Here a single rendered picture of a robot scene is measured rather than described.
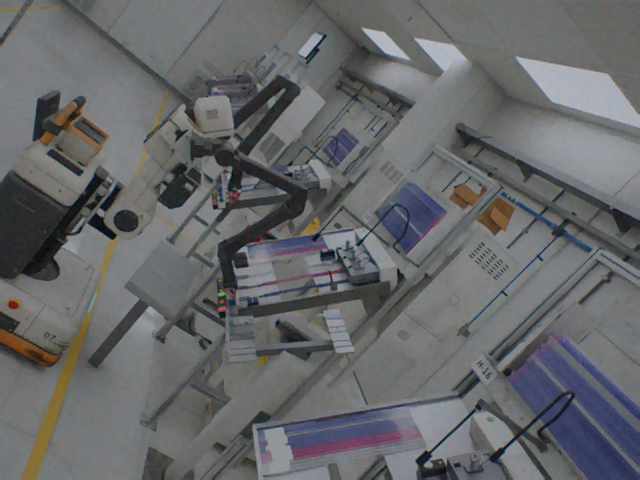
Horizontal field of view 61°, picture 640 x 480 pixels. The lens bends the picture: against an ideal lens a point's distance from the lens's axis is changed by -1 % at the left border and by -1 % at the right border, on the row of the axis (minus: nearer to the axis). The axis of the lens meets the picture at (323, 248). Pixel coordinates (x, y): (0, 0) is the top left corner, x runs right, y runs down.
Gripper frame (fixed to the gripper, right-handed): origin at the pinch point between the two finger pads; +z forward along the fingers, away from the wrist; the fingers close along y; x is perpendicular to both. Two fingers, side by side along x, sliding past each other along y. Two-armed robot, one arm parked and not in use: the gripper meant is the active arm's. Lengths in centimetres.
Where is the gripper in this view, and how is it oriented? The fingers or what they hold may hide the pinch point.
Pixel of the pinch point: (233, 297)
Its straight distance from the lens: 259.7
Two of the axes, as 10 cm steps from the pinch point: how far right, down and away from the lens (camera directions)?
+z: 1.0, 9.0, 4.3
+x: -9.8, 1.8, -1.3
